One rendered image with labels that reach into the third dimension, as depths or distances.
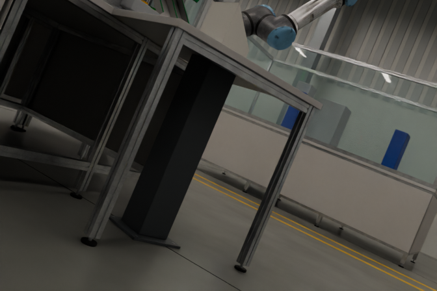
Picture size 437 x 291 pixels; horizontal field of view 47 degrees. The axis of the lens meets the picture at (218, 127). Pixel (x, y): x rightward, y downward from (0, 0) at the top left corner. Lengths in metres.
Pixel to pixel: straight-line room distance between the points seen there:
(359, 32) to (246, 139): 5.56
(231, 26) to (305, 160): 4.14
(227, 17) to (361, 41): 9.22
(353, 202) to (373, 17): 6.23
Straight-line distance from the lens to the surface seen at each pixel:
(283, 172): 2.36
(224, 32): 2.17
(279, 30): 2.26
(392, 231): 5.91
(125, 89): 2.46
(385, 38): 11.27
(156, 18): 1.93
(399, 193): 5.92
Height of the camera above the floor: 0.54
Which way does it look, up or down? 1 degrees up
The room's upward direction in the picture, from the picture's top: 23 degrees clockwise
